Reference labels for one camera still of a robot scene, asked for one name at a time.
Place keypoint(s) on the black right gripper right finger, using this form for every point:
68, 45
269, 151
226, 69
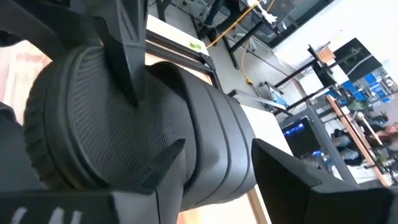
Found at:
286, 193

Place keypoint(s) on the white crumpled cloth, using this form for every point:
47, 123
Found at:
264, 12

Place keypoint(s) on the long wooden plank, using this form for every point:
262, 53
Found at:
358, 140

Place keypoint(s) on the wooden shelf black metal frame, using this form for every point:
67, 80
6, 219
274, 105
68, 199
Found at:
174, 51

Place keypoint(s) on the brown cardboard box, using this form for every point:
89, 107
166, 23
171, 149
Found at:
326, 55

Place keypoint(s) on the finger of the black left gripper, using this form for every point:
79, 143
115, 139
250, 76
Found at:
127, 37

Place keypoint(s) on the person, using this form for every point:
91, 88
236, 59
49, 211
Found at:
388, 133

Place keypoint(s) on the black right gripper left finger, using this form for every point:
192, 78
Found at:
161, 202

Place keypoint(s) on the black computer monitor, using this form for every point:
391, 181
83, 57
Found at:
357, 60

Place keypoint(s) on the black computer blue lights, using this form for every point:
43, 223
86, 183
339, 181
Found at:
300, 140

